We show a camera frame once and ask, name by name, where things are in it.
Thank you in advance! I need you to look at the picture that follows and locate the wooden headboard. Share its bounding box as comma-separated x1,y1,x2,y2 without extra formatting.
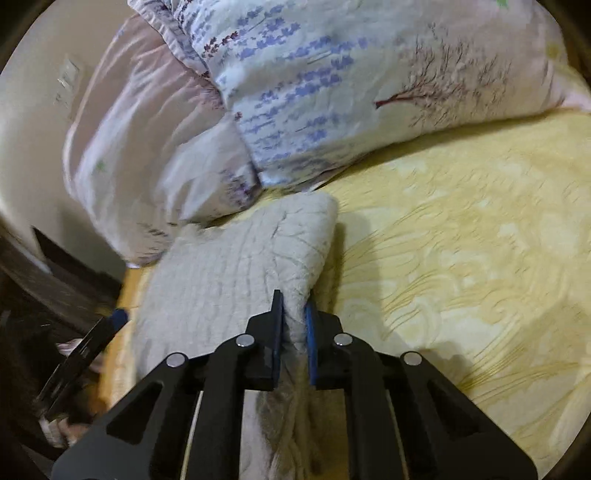
0,221,126,342

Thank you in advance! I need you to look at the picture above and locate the pink floral left pillow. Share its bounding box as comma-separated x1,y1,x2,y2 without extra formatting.
63,15,260,266

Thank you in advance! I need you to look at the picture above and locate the blue floral right pillow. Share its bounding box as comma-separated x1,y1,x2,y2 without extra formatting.
132,1,590,188

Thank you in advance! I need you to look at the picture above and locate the white wall switch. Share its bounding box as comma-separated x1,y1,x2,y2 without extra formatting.
53,55,85,121

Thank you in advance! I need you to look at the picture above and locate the grey cable-knit sweater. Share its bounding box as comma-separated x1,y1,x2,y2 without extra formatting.
133,192,339,479

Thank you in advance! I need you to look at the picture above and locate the yellow patterned bedspread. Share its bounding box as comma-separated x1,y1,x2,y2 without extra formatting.
98,108,591,480

